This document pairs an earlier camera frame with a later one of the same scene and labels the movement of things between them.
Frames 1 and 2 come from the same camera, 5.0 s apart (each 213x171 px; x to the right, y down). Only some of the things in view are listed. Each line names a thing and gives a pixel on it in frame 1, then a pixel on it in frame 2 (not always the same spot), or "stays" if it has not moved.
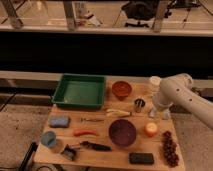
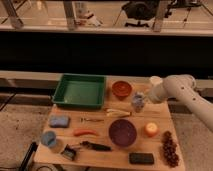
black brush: (96, 146) stays
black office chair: (137, 10) stays
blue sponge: (59, 121) stays
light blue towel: (152, 112) to (138, 100)
